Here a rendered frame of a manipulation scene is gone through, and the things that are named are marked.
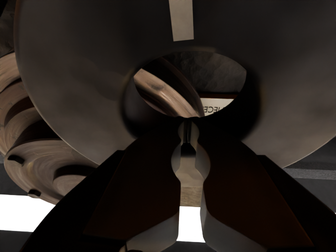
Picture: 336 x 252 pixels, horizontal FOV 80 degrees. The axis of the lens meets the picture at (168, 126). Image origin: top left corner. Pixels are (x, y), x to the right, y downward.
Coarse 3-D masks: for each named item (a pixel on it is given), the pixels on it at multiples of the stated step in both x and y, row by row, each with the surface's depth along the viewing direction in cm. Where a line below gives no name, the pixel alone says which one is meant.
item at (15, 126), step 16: (16, 80) 32; (0, 96) 32; (16, 96) 32; (144, 96) 31; (0, 112) 35; (16, 112) 32; (32, 112) 32; (0, 128) 38; (16, 128) 34; (0, 144) 41
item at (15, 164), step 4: (72, 148) 29; (72, 152) 29; (76, 152) 29; (12, 156) 32; (16, 156) 32; (76, 156) 30; (80, 156) 30; (84, 156) 30; (8, 160) 32; (12, 160) 32; (16, 160) 32; (20, 160) 32; (12, 164) 32; (16, 164) 32; (20, 164) 32; (28, 192) 40; (32, 192) 40; (36, 192) 41; (32, 196) 41; (36, 196) 41
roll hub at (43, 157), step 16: (32, 128) 32; (48, 128) 30; (16, 144) 30; (32, 144) 30; (48, 144) 29; (64, 144) 29; (32, 160) 33; (48, 160) 34; (64, 160) 34; (80, 160) 34; (16, 176) 37; (32, 176) 38; (48, 176) 38; (64, 176) 34; (80, 176) 34; (48, 192) 42; (64, 192) 39
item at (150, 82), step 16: (0, 64) 30; (16, 64) 30; (160, 64) 35; (0, 80) 32; (144, 80) 31; (160, 80) 30; (176, 80) 36; (160, 96) 33; (176, 96) 32; (176, 112) 35; (192, 112) 35
